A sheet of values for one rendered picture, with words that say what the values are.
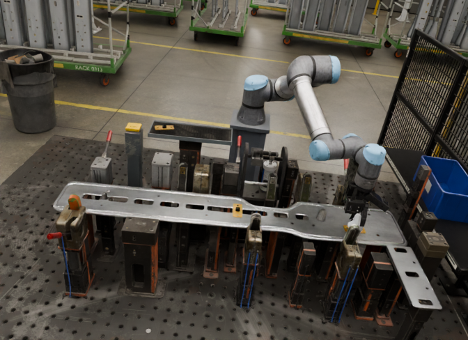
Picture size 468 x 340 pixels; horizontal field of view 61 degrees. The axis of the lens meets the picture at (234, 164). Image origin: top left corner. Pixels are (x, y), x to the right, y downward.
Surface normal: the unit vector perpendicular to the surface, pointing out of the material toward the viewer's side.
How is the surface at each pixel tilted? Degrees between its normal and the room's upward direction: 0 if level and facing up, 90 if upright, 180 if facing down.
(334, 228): 0
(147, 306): 0
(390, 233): 0
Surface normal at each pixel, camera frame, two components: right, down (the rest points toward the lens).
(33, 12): 0.01, 0.46
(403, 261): 0.11, -0.85
